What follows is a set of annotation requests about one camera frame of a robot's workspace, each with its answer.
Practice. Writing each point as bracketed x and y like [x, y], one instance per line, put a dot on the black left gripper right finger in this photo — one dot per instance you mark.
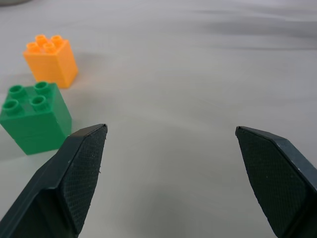
[275, 178]

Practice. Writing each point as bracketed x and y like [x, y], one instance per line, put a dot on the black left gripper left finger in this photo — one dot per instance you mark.
[74, 178]

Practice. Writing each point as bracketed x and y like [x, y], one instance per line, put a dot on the green toy building block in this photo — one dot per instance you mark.
[37, 121]

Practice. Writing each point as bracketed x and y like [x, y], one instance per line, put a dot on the yellow toy building block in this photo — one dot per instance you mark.
[53, 62]

